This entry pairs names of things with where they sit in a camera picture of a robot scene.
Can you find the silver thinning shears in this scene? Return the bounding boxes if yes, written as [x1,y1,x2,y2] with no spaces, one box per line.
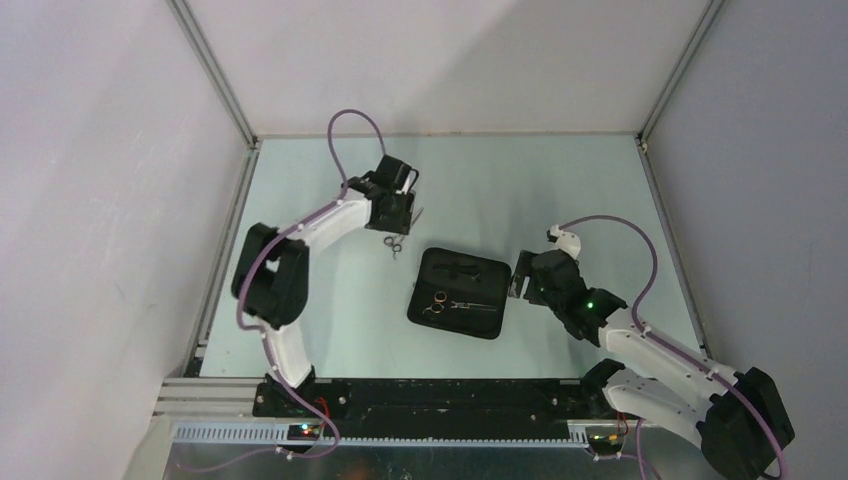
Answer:
[422,291,498,314]

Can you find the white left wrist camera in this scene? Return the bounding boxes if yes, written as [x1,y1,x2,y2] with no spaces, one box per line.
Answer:
[397,172,418,194]

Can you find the grey slotted cable duct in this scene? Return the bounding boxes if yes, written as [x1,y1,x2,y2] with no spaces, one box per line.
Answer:
[172,421,589,448]

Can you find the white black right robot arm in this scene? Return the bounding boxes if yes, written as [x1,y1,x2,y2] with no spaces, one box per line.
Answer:
[510,249,795,479]

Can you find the black hair clips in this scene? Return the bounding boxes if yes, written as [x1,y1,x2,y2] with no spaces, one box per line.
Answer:
[431,263,482,282]

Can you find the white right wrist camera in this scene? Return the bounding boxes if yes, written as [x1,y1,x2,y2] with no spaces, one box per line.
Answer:
[547,225,582,260]

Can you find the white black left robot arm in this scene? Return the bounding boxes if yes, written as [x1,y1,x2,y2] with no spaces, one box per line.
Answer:
[231,154,515,417]

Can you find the black zippered tool case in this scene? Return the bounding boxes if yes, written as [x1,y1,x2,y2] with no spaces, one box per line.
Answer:
[407,247,512,340]

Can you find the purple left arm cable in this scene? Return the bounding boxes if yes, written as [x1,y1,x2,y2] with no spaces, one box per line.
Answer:
[235,109,388,412]

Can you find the silver hair scissors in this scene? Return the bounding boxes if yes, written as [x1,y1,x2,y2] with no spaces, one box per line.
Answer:
[383,207,424,260]

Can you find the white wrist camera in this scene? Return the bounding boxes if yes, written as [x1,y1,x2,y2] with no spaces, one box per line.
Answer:
[397,172,418,194]
[547,225,582,260]

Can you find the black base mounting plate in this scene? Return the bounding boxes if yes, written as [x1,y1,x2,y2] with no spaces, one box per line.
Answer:
[252,377,625,439]

